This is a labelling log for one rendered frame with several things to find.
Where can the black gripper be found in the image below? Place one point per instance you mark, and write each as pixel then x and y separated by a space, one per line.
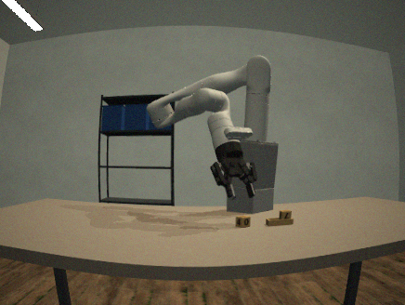
pixel 230 159

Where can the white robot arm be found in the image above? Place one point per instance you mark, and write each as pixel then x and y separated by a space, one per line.
pixel 257 72

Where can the tan calendar cube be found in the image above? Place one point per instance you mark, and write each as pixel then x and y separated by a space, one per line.
pixel 285 214
pixel 243 221

